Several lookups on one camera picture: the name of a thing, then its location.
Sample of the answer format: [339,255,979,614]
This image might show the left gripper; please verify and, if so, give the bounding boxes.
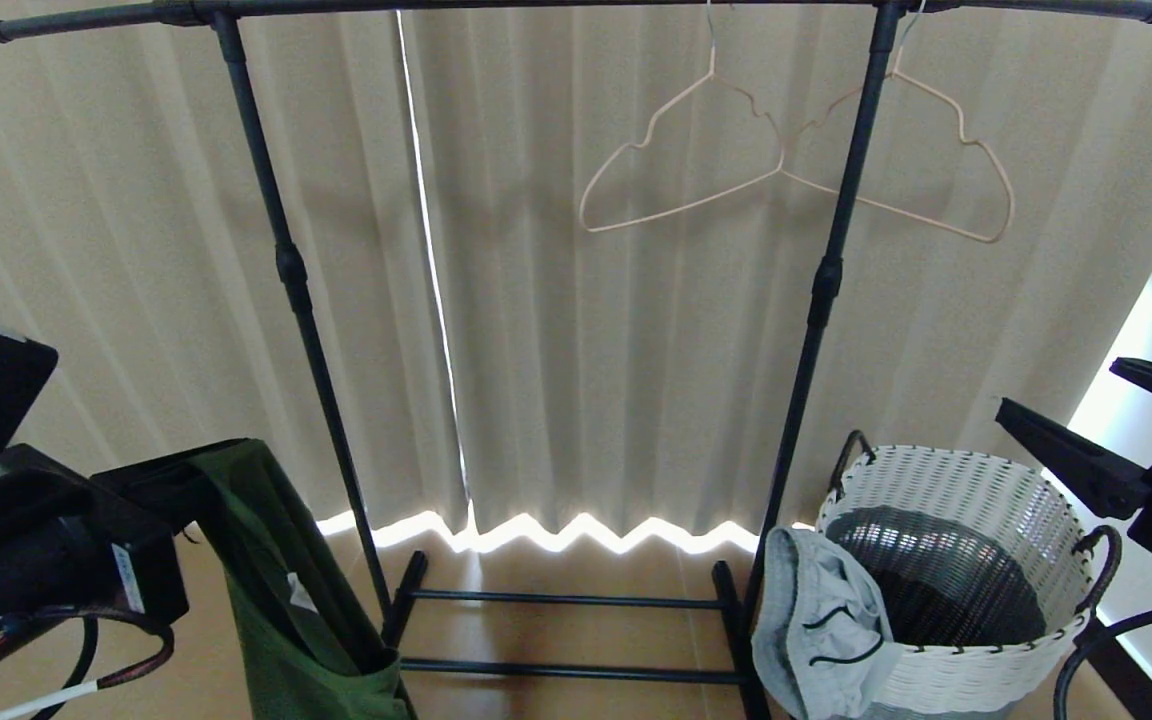
[0,439,252,651]

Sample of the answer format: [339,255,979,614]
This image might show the green sleeveless shirt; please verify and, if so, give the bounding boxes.
[186,438,417,720]

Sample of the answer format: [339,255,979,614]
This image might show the pale grey shorts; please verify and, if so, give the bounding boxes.
[751,527,902,720]

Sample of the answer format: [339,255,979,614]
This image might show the white laundry basket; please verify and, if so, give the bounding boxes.
[816,430,1124,720]

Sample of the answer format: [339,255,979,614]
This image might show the black clothes rack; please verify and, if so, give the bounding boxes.
[0,0,1152,720]

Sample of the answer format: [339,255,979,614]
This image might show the beige curtain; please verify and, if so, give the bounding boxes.
[0,0,1152,556]

